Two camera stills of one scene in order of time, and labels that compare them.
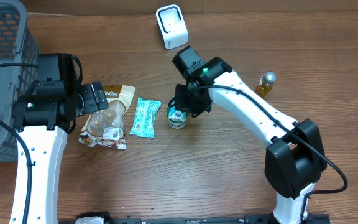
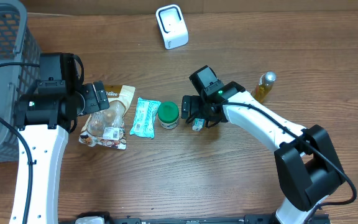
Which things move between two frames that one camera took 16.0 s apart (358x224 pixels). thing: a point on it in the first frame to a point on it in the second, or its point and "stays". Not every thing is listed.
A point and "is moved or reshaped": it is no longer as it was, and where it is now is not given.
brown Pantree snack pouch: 105,127 stays
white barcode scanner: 173,26 stays
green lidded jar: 177,119 is moved or reshaped
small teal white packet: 176,114 to 198,124
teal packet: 143,124 stays
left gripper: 92,104 stays
